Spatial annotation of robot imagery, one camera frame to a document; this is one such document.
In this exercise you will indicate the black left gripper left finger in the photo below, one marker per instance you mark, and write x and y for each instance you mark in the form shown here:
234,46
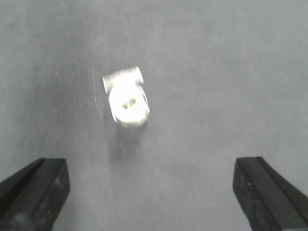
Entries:
32,198

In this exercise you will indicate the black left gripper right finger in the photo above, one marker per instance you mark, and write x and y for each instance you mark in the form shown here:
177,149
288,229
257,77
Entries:
268,200

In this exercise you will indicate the metal valve with white cap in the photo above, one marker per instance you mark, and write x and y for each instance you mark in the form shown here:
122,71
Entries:
127,99

